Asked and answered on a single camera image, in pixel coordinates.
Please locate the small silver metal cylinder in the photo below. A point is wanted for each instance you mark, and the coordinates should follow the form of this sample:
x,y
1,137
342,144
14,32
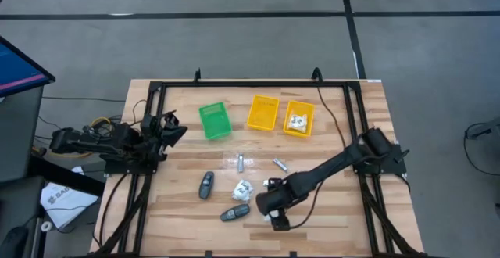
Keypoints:
x,y
240,163

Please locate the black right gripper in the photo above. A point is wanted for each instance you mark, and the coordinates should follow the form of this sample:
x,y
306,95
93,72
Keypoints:
x,y
275,199

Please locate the black aluminium table frame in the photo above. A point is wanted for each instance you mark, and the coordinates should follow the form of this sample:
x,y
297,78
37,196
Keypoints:
x,y
254,84

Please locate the silver metal bolt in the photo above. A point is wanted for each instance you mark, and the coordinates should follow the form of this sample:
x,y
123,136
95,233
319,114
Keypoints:
x,y
280,165

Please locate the black table edge clamp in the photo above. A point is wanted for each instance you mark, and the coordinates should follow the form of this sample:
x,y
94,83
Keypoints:
x,y
209,254

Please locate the white crinkled toiletry packet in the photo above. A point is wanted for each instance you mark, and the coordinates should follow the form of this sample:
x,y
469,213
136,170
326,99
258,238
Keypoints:
x,y
242,191
272,216
298,123

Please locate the green plastic basket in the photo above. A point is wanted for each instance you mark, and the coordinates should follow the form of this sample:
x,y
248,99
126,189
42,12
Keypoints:
x,y
215,121

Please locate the dark side desk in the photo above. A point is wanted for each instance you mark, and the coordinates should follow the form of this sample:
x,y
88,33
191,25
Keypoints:
x,y
17,133

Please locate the computer monitor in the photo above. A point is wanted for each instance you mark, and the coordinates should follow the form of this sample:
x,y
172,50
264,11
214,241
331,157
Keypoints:
x,y
19,68

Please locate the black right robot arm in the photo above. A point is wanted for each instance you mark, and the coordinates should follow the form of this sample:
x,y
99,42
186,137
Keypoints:
x,y
332,164

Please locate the black frame bracket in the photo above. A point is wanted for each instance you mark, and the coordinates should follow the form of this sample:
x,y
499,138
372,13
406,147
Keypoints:
x,y
197,76
316,75

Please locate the white printed paper sheet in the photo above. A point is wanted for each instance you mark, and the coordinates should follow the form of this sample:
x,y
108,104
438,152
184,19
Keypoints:
x,y
66,203

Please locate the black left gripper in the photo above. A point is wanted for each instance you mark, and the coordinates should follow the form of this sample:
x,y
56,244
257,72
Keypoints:
x,y
153,131

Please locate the black computer mouse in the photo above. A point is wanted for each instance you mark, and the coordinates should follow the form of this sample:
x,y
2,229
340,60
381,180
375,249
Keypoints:
x,y
13,244

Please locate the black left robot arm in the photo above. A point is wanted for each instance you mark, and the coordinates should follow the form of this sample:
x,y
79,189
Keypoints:
x,y
97,142

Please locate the white table sticker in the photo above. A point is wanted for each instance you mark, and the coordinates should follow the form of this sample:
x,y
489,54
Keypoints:
x,y
374,81

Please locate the yellow plastic basket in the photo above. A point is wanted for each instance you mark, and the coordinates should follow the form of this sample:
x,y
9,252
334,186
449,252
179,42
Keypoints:
x,y
299,109
263,112

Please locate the white tape roll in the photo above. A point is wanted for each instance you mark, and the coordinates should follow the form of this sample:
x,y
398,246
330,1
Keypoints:
x,y
47,226

